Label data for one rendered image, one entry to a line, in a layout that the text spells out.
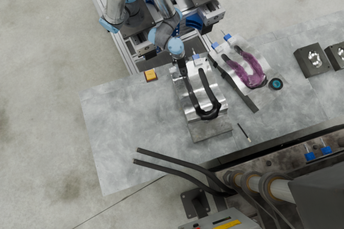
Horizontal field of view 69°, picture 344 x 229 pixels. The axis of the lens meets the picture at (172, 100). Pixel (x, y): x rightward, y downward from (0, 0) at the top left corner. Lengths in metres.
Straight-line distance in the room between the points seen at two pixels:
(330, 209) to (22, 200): 2.56
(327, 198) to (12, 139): 2.70
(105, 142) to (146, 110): 0.33
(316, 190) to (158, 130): 1.21
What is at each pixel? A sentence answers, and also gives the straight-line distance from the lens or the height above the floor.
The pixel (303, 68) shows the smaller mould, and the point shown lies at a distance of 1.89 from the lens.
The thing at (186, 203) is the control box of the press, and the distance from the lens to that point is 2.41.
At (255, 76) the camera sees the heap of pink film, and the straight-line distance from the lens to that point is 1.68.
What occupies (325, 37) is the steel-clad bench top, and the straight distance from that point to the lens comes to 2.11.
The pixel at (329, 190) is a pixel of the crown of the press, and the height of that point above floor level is 1.97.
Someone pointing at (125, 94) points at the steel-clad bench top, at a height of 0.80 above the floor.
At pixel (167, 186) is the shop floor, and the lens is 2.40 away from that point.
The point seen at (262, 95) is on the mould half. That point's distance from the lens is 1.64.
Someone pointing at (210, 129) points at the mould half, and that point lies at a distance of 1.57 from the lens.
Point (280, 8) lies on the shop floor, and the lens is 3.14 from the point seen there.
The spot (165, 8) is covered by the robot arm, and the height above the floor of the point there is 1.36.
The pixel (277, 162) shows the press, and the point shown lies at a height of 0.78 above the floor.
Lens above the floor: 2.40
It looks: 75 degrees down
